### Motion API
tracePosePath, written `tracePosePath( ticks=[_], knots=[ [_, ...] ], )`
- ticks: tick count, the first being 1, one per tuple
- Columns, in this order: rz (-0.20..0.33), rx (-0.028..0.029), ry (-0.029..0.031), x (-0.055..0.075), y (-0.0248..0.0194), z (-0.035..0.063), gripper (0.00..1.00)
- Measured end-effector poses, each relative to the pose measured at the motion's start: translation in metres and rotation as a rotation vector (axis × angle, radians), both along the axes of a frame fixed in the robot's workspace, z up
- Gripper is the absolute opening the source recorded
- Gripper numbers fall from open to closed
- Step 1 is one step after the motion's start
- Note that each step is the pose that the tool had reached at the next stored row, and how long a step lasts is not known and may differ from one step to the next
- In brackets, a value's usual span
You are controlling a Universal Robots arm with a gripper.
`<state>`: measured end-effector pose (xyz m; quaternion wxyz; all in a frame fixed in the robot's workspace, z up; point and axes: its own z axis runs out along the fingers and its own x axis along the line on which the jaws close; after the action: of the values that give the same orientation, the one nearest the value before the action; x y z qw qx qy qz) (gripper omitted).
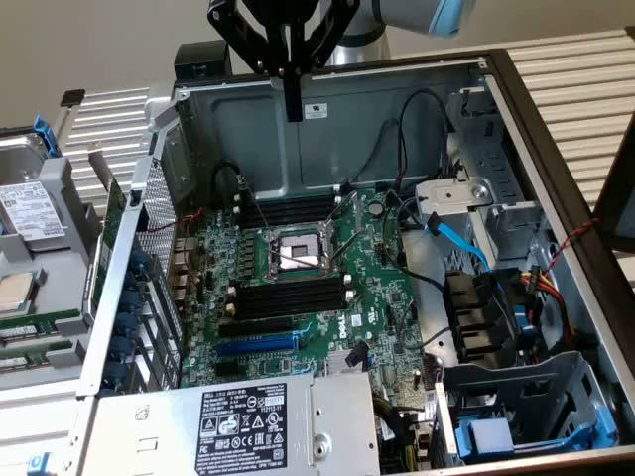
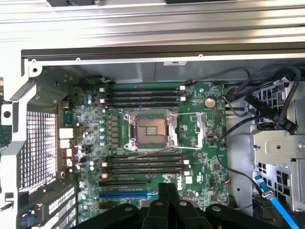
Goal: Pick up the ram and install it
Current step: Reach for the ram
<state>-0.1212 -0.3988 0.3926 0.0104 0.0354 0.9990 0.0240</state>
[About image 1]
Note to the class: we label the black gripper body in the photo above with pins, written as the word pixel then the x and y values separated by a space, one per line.
pixel 290 10

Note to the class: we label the green RAM stick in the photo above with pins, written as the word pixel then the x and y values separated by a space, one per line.
pixel 20 362
pixel 20 331

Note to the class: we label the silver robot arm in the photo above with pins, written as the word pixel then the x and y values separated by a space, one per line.
pixel 367 20

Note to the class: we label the black RAM slot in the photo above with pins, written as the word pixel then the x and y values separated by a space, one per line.
pixel 292 198
pixel 292 212
pixel 292 294
pixel 292 302
pixel 292 310
pixel 292 205
pixel 292 285
pixel 292 219

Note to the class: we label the black box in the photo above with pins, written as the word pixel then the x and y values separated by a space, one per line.
pixel 198 59

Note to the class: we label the open grey PC case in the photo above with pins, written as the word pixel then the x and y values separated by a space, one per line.
pixel 248 149

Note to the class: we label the silver socket cover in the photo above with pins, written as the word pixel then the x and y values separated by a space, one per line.
pixel 342 213

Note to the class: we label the coin battery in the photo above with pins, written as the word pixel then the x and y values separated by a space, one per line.
pixel 377 208

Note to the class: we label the CPU socket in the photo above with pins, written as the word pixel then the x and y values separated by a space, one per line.
pixel 297 243

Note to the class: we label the silver optical drive bay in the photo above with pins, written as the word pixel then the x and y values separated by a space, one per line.
pixel 446 196

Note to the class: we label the green graphics card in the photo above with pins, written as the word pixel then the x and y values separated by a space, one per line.
pixel 113 208

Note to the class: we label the blue disk caddy clip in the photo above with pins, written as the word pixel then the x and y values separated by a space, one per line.
pixel 47 139

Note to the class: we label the blue card retention knob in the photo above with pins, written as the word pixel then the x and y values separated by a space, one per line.
pixel 140 260
pixel 131 301
pixel 131 280
pixel 127 323
pixel 121 348
pixel 115 373

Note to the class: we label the green motherboard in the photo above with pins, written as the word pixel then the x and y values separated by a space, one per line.
pixel 377 297

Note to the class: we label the long black expansion slot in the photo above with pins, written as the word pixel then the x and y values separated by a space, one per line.
pixel 255 327

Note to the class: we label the blue expansion slot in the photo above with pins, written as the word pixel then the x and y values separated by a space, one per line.
pixel 255 344

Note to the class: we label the hard disk with white label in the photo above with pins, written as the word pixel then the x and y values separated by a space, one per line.
pixel 30 208

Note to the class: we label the black fan shroud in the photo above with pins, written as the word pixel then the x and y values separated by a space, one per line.
pixel 471 317

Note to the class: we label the grey chipset heatsink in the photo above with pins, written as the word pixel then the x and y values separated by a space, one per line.
pixel 337 364

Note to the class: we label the grey parts rack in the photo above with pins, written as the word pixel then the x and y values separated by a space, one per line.
pixel 54 277

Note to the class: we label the short black expansion slot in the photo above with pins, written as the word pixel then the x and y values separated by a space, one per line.
pixel 225 368

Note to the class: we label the dark framed panel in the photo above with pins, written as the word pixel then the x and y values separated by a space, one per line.
pixel 612 198

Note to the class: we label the silver CPU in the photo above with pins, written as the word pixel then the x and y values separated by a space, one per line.
pixel 15 292

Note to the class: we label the grey disk bay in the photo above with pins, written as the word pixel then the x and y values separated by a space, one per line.
pixel 496 382

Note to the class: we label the silver power supply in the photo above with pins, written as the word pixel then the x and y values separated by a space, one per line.
pixel 149 421

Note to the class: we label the blue disk caddy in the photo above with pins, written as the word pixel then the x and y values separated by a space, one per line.
pixel 464 443

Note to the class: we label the light grey metal panel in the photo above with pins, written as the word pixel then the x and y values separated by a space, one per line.
pixel 35 431

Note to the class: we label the small blue latch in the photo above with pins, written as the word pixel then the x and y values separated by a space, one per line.
pixel 39 466

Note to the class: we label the silver bracket black tip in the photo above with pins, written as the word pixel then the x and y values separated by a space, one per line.
pixel 73 97

